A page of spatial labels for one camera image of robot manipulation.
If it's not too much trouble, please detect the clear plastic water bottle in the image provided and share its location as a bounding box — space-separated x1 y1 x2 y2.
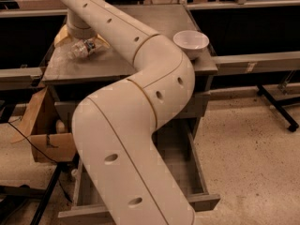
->
68 38 101 59

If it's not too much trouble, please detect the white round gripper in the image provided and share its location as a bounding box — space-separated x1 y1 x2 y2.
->
53 11 110 48

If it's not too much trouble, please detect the grey open middle drawer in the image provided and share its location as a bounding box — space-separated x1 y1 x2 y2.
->
58 119 220 225

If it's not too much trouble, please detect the black wheeled base leg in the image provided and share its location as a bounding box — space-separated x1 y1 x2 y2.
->
257 84 300 132

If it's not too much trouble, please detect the grey table rail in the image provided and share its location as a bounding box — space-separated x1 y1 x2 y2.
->
0 67 44 91
213 51 300 76

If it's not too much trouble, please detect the black floor cable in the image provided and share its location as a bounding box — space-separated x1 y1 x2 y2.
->
7 121 73 203

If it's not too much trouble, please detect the white ceramic bowl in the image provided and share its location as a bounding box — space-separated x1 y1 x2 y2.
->
172 30 209 60

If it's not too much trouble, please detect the brown cardboard box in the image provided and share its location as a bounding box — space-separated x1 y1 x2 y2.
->
10 87 77 162

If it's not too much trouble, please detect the black metal stand leg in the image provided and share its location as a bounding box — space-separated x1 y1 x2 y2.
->
30 163 63 225

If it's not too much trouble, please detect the left grey table rail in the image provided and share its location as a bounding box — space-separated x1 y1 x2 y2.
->
0 67 44 91

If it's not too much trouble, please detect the right grey table rail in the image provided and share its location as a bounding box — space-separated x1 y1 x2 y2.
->
213 51 300 76

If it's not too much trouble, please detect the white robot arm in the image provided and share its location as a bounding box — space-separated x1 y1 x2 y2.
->
61 0 195 225

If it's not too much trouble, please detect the grey upper drawer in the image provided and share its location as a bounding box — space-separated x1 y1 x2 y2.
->
54 92 211 127

